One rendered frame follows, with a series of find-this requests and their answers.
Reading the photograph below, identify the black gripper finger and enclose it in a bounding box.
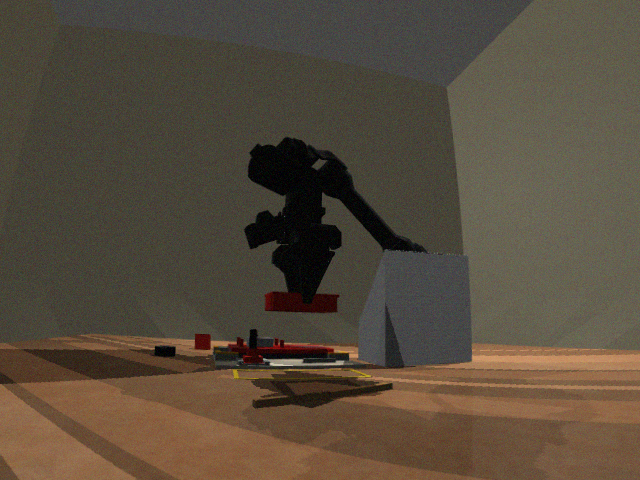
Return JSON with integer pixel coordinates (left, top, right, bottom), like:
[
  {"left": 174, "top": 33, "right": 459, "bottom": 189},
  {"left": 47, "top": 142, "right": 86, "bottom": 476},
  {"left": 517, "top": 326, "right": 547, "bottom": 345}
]
[
  {"left": 274, "top": 262, "right": 301, "bottom": 293},
  {"left": 288, "top": 248, "right": 335, "bottom": 304}
]

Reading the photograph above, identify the dark flat bar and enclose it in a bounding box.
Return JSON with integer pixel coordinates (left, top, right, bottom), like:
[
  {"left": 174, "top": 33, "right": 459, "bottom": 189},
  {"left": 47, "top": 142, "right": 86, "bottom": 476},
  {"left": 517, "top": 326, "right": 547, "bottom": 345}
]
[{"left": 252, "top": 382, "right": 392, "bottom": 408}]

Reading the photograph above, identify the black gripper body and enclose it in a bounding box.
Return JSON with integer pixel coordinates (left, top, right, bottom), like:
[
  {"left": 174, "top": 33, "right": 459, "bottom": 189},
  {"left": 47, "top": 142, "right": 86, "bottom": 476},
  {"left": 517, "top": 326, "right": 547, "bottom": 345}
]
[{"left": 271, "top": 198, "right": 342, "bottom": 264}]

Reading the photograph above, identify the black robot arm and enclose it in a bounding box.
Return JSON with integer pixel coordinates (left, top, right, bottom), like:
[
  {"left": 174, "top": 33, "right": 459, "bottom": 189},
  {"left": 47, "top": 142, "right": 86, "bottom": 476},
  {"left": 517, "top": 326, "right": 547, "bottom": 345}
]
[{"left": 244, "top": 137, "right": 428, "bottom": 253}]

